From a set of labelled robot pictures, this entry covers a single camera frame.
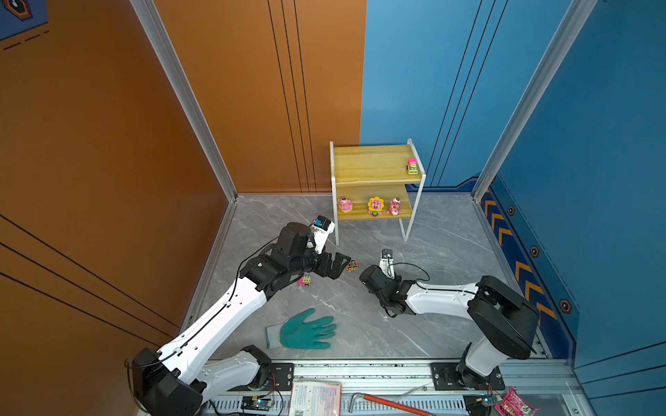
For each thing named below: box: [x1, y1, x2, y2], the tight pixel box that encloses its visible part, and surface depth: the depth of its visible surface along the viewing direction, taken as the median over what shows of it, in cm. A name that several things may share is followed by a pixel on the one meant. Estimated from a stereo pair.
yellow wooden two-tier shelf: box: [329, 138, 427, 247], surface depth 88 cm
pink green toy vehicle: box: [405, 157, 419, 176], surface depth 82 cm
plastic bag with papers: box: [288, 381, 343, 416], surface depth 68 cm
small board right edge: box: [463, 393, 492, 416], surface depth 71 cm
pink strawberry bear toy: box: [386, 196, 402, 216], surface depth 91 cm
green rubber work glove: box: [265, 307, 337, 350], surface depth 82 cm
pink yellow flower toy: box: [367, 195, 385, 217], surface depth 92 cm
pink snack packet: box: [494, 386, 541, 416], surface depth 69 cm
